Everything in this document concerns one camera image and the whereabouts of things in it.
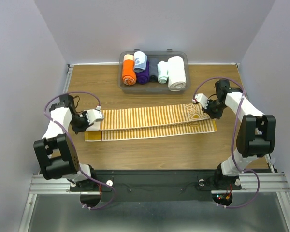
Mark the dark grey rolled towel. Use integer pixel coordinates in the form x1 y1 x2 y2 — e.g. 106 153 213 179
149 58 158 82

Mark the aluminium frame rail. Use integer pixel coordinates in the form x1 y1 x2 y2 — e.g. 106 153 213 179
20 65 290 232

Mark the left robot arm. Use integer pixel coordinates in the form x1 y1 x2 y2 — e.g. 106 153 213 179
33 91 104 191

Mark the orange rolled towel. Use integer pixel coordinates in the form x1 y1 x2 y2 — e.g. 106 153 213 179
121 54 137 86

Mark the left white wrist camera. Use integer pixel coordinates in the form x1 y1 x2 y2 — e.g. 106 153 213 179
84 109 104 125

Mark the purple rolled towel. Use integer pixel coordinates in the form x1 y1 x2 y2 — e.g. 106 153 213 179
136 61 149 85

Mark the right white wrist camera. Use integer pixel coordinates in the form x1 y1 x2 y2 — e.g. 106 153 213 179
192 93 209 114

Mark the mint rolled towel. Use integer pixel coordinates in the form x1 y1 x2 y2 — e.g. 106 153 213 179
157 61 169 84

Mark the clear plastic bin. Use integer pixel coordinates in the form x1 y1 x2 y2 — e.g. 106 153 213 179
117 49 191 94

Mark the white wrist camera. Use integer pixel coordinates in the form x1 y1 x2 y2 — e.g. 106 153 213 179
84 109 104 125
192 93 209 114

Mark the yellow striped towel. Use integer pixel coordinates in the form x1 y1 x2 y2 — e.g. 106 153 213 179
84 103 217 142

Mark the light blue towel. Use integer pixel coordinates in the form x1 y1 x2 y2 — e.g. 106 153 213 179
133 51 147 73

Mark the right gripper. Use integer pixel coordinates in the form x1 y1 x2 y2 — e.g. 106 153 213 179
201 98 227 119

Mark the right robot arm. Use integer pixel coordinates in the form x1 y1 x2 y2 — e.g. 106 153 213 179
195 78 276 190

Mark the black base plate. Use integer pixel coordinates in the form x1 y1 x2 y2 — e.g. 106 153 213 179
70 170 241 203

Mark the white rolled towel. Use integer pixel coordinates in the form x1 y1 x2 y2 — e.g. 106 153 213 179
167 56 186 92

